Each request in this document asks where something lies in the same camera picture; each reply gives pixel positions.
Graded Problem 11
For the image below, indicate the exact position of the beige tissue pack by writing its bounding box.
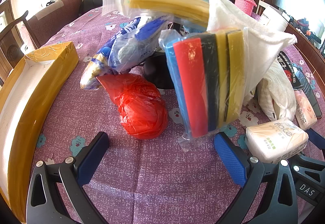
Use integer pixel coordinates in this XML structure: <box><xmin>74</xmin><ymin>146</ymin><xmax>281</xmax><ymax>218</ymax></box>
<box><xmin>245</xmin><ymin>118</ymin><xmax>309</xmax><ymax>163</ymax></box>

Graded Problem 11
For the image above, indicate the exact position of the pink tissue pack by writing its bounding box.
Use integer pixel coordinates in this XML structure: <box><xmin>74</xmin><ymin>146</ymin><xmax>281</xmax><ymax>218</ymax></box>
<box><xmin>294</xmin><ymin>90</ymin><xmax>317</xmax><ymax>130</ymax></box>

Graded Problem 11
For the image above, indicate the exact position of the white plastic tub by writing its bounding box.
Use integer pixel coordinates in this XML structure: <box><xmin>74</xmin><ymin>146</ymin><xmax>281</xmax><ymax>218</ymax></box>
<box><xmin>259</xmin><ymin>6</ymin><xmax>288</xmax><ymax>32</ymax></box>

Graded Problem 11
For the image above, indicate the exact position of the yellow cardboard box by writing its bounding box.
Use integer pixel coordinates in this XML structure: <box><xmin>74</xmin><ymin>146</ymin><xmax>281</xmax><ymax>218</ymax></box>
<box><xmin>1</xmin><ymin>42</ymin><xmax>79</xmax><ymax>223</ymax></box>

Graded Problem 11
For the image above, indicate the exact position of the white cloth bag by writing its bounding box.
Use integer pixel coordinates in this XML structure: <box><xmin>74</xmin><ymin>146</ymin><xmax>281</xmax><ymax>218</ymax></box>
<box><xmin>206</xmin><ymin>0</ymin><xmax>298</xmax><ymax>106</ymax></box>

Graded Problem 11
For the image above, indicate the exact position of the purple floral tablecloth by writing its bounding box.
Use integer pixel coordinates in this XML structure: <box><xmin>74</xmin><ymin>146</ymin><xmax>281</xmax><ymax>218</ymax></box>
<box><xmin>34</xmin><ymin>8</ymin><xmax>239</xmax><ymax>223</ymax></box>

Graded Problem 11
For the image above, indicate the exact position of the black crab print packet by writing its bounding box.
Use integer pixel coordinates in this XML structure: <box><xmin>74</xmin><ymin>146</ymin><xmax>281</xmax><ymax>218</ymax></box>
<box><xmin>277</xmin><ymin>51</ymin><xmax>322</xmax><ymax>119</ymax></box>

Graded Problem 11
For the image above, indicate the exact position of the white pillow bundle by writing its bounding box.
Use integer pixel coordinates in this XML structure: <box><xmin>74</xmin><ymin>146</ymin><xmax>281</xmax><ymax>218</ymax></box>
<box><xmin>256</xmin><ymin>60</ymin><xmax>296</xmax><ymax>121</ymax></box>

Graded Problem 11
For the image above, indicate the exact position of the bag of coloured foam strips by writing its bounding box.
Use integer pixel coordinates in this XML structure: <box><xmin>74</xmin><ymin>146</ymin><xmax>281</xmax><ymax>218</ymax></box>
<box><xmin>159</xmin><ymin>27</ymin><xmax>248</xmax><ymax>151</ymax></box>

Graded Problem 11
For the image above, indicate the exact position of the red plastic bag bundle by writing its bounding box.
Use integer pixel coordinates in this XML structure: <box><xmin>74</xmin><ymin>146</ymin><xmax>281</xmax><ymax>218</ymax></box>
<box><xmin>97</xmin><ymin>73</ymin><xmax>168</xmax><ymax>140</ymax></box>

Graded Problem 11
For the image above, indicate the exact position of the dark wooden chair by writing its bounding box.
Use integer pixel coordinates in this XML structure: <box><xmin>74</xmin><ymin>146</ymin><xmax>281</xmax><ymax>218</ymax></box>
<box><xmin>1</xmin><ymin>11</ymin><xmax>41</xmax><ymax>86</ymax></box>

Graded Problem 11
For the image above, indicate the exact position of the blue white Vinda tissue bag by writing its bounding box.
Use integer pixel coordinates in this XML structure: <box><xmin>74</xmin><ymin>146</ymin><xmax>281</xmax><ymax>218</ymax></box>
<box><xmin>80</xmin><ymin>15</ymin><xmax>171</xmax><ymax>90</ymax></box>

